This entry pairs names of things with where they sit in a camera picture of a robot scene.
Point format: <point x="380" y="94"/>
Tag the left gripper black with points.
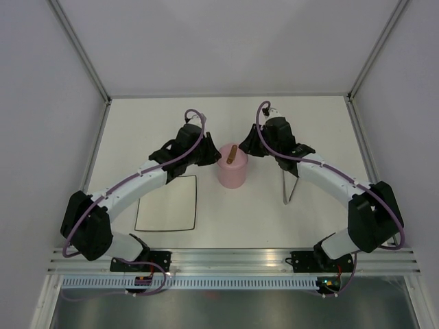
<point x="213" y="155"/>

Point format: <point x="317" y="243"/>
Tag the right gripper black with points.
<point x="249" y="144"/>

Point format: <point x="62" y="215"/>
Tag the pink lid with brown strap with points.
<point x="232" y="157"/>

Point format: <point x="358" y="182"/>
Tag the pink cylindrical lunch box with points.
<point x="231" y="179"/>

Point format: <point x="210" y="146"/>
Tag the steel food tongs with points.
<point x="289" y="185"/>

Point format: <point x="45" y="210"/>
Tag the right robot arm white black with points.
<point x="373" y="215"/>

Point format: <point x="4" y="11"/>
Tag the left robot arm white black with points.
<point x="86" y="226"/>

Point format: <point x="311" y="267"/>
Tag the white square plate black rim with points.
<point x="171" y="208"/>

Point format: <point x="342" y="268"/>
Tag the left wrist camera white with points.
<point x="195" y="119"/>

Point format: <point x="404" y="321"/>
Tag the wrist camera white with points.
<point x="271" y="113"/>
<point x="195" y="119"/>

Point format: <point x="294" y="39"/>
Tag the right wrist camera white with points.
<point x="271" y="113"/>

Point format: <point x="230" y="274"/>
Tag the right aluminium frame post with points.
<point x="378" y="46"/>

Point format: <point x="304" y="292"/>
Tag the aluminium frame post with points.
<point x="69" y="31"/>
<point x="378" y="46"/>

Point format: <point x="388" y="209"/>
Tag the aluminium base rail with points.
<point x="263" y="262"/>

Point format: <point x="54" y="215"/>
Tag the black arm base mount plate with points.
<point x="151" y="261"/>

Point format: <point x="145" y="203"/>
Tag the white slotted cable duct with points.
<point x="306" y="283"/>

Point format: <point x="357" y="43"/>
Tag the left aluminium frame post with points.
<point x="69" y="31"/>

